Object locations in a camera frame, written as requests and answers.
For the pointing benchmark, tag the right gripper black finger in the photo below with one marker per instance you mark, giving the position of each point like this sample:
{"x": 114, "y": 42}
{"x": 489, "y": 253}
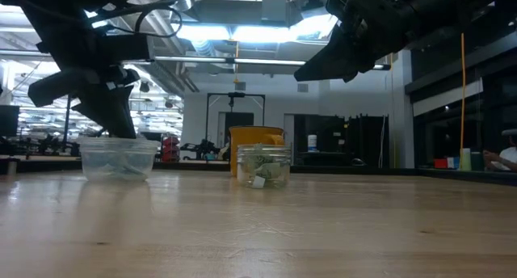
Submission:
{"x": 327, "y": 61}

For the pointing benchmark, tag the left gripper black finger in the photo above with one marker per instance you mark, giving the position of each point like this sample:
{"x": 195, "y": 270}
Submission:
{"x": 60, "y": 88}
{"x": 113, "y": 112}

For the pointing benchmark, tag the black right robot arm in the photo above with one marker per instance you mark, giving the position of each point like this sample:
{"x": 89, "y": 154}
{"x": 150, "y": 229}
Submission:
{"x": 484, "y": 3}

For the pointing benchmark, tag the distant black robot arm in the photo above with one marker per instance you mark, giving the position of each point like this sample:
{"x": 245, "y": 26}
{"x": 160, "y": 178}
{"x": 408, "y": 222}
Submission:
{"x": 200, "y": 148}

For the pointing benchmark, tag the clear plastic food container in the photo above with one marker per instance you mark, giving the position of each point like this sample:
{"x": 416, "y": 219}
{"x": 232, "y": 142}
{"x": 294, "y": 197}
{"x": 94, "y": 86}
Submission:
{"x": 91, "y": 148}

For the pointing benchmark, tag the dark computer monitor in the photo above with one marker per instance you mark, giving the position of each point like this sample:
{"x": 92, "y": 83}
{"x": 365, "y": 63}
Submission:
{"x": 9, "y": 120}

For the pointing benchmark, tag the red tool cart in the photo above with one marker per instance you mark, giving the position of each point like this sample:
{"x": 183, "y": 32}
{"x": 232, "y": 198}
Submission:
{"x": 171, "y": 148}

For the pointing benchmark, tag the grey ceiling unit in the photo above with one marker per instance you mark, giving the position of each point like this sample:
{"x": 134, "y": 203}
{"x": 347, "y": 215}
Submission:
{"x": 274, "y": 9}

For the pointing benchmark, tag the white wipes canister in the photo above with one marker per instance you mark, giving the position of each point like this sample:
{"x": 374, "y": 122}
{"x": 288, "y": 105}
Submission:
{"x": 312, "y": 143}

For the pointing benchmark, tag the black room divider panels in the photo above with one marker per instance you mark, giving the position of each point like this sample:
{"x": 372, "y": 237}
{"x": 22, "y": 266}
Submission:
{"x": 355, "y": 140}

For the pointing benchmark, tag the overhead bar with light strips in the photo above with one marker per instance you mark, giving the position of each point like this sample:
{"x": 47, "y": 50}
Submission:
{"x": 226, "y": 60}

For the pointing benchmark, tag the yellow translucent mug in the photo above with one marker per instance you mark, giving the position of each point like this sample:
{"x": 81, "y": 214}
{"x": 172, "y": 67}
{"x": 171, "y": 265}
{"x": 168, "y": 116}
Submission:
{"x": 250, "y": 138}

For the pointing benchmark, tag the small clear glass jar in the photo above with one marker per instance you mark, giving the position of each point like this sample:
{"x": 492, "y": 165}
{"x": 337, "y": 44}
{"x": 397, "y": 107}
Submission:
{"x": 243, "y": 177}

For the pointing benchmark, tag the small red box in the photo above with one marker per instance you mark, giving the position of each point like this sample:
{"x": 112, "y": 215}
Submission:
{"x": 440, "y": 163}

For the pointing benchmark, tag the light green cup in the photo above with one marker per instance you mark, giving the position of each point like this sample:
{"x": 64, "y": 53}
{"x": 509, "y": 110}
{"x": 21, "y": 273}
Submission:
{"x": 465, "y": 160}

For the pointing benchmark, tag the person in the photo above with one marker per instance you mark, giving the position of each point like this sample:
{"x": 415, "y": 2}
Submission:
{"x": 507, "y": 157}

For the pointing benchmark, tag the grey square wall speaker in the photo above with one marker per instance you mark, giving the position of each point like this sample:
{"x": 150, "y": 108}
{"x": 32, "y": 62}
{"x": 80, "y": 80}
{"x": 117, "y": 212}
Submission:
{"x": 240, "y": 86}
{"x": 302, "y": 88}

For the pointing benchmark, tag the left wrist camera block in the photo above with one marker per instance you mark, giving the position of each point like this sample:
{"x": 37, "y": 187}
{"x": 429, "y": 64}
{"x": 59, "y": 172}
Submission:
{"x": 125, "y": 47}

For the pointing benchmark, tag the black aluminium table frame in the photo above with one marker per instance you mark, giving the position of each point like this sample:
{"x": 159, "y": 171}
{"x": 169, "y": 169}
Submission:
{"x": 363, "y": 171}

